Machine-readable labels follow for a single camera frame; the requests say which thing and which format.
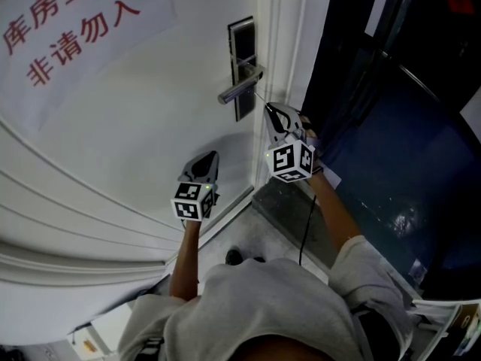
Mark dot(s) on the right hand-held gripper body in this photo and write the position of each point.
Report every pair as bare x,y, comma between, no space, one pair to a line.
288,160

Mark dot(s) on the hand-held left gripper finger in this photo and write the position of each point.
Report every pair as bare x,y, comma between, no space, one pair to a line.
192,165
212,165

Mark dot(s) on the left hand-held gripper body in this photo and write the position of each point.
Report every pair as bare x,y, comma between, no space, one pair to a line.
192,201

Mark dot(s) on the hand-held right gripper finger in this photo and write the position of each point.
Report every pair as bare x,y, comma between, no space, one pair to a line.
291,115
271,124

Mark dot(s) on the thin metal key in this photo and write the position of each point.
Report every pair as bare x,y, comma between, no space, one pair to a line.
260,97

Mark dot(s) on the silver black door lock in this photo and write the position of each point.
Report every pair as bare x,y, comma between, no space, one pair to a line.
243,43

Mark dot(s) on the person's right forearm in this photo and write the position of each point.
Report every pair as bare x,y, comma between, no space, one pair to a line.
332,209

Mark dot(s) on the person's left forearm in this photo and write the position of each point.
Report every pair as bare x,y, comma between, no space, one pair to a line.
187,258

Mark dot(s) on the white panelled door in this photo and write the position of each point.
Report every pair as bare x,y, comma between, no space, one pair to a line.
112,164

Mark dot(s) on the person's right hand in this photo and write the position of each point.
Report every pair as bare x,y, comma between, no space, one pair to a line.
310,130

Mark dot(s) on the dark stone threshold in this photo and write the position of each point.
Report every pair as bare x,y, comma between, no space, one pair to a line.
289,216

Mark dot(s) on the person's black shoe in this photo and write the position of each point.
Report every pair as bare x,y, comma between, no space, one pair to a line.
259,259
233,256

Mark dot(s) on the person's grey sweatshirt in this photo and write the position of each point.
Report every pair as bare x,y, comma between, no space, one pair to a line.
263,307

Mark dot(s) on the white cabinet with yellow label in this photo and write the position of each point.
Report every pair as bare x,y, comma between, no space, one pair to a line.
94,342

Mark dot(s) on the white paper sign red print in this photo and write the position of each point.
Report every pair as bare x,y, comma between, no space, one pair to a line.
71,40

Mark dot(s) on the white cardboard box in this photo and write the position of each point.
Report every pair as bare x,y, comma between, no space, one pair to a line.
449,327

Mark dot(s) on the white door frame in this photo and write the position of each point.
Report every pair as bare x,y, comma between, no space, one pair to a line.
289,43

